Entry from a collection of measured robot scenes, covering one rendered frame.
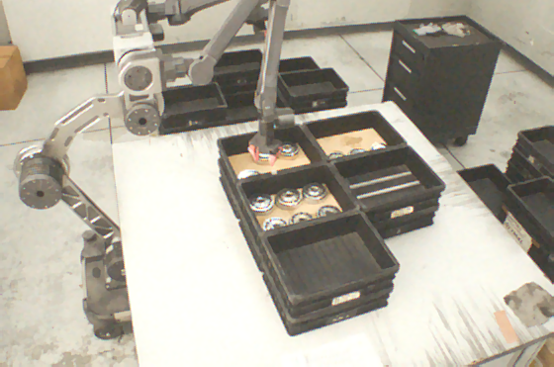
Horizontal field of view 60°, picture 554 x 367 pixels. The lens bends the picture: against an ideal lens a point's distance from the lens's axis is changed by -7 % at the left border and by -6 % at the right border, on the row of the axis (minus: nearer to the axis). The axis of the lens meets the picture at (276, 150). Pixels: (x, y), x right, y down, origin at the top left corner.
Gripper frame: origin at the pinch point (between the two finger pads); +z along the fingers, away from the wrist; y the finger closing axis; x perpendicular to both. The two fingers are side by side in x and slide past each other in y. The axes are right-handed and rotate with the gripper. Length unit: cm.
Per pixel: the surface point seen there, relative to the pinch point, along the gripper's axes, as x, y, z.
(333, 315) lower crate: 31, -42, 30
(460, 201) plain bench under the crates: -56, -74, 35
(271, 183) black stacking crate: -8.0, 0.4, 17.0
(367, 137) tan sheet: -65, -23, 23
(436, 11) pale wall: -432, -5, 87
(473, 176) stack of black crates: -131, -80, 74
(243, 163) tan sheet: -20.9, 19.8, 23.4
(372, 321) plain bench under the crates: 23, -55, 36
